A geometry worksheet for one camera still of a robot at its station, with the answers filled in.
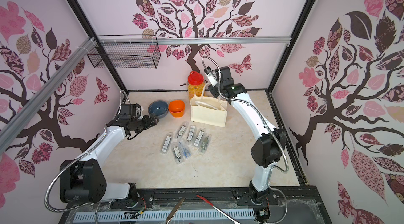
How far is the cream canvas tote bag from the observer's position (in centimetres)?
93

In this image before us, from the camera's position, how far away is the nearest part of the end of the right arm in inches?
22.8

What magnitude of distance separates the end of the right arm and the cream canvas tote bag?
0.27 metres
